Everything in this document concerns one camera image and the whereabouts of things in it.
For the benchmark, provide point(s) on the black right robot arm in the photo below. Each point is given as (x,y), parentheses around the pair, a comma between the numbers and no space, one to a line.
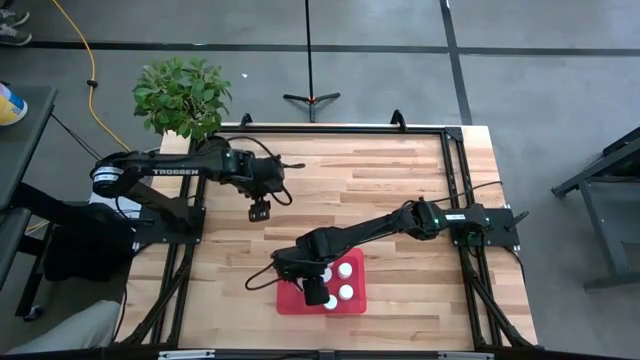
(365,232)

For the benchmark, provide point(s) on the white cup bottom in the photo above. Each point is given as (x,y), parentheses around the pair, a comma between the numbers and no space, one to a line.
(346,292)

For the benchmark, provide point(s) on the red translucent plastic basket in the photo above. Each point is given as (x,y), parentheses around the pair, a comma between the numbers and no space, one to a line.
(295,306)

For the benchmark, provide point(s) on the black tripod stand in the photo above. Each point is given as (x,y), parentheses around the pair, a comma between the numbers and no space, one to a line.
(310,60)

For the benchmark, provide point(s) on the white cup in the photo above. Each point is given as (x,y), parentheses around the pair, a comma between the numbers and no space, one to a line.
(345,270)
(330,302)
(346,292)

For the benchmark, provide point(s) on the silver metal bracket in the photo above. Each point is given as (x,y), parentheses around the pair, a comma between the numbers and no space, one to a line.
(186,355)
(465,356)

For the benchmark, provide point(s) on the dark side table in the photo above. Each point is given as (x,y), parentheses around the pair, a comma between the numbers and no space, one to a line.
(25,145)

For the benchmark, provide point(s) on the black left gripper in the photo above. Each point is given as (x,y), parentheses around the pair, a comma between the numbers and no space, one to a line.
(265,175)

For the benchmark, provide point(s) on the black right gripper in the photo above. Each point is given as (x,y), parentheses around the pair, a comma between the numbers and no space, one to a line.
(295,267)

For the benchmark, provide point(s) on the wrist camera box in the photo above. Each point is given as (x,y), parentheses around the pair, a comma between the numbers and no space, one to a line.
(260,211)
(316,292)

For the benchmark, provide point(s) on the green leafy plant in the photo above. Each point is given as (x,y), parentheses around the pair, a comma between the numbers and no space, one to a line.
(180,97)

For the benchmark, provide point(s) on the person's leg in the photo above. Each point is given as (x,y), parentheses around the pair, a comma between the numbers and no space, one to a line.
(75,327)

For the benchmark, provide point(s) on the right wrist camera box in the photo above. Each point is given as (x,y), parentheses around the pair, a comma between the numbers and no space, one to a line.
(316,292)

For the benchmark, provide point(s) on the person's shoe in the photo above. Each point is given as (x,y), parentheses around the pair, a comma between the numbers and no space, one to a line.
(15,35)
(12,17)

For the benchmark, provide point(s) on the yellow blue white container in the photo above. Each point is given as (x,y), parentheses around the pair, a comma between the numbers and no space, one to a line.
(10,107)

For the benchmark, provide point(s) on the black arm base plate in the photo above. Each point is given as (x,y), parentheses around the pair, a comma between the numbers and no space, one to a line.
(500,225)
(150,232)

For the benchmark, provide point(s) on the grey metal table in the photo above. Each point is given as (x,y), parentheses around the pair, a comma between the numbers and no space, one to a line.
(615,220)

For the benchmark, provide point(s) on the black bag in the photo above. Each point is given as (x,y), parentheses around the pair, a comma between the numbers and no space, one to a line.
(85,240)

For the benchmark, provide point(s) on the black aluminium table frame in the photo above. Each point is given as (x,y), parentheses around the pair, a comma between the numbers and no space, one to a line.
(320,129)

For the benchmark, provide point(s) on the white box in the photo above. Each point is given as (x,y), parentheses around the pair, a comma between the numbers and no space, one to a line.
(127,206)

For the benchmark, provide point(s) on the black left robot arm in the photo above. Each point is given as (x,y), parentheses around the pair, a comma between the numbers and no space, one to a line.
(175,171)

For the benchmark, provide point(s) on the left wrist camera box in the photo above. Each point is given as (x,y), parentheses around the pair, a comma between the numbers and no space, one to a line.
(260,211)

